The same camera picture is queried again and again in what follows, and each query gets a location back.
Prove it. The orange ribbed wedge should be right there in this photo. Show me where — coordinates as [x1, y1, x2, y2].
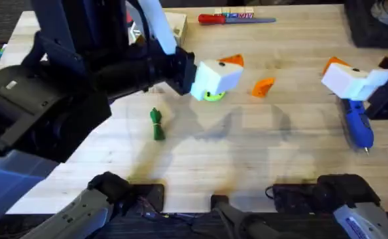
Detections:
[251, 77, 276, 98]

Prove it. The blue electric screwdriver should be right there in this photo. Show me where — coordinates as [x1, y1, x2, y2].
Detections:
[340, 98, 375, 156]

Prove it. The green toy vegetable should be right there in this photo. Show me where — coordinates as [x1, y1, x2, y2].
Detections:
[149, 107, 166, 141]

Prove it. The green disc with holes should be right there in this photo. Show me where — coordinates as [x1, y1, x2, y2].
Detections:
[203, 90, 227, 103]

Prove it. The black left wrist plate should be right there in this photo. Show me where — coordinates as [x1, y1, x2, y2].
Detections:
[174, 49, 198, 98]

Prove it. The black filled case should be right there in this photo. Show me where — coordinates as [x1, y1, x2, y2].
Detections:
[344, 0, 388, 50]

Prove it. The pale wooden box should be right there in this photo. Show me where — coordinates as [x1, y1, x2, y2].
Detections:
[162, 11, 189, 46]

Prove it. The red-handled grey tool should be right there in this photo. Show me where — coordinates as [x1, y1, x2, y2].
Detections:
[198, 13, 277, 26]

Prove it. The black camera stand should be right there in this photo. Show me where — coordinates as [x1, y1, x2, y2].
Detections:
[210, 195, 302, 239]

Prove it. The black rail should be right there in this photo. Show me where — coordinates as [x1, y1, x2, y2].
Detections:
[90, 212, 388, 239]

